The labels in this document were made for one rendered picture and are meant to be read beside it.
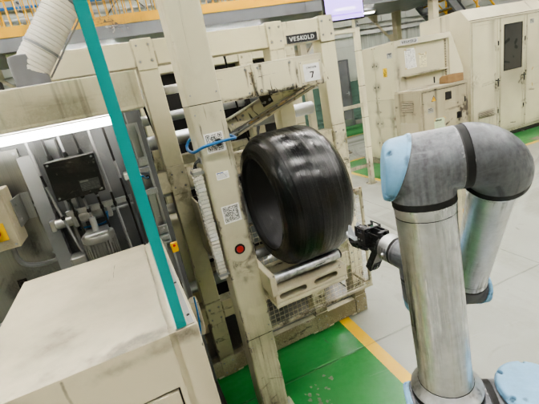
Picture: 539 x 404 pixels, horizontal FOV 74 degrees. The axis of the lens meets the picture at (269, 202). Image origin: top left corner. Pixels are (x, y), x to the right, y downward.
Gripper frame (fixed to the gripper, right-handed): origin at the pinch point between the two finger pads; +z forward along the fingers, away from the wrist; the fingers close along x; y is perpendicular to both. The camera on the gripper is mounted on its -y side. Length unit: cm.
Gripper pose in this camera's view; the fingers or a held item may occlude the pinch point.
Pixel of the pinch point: (350, 234)
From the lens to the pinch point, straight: 136.4
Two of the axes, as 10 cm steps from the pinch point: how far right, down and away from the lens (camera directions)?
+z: -4.0, -2.0, 8.9
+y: -1.9, -9.4, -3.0
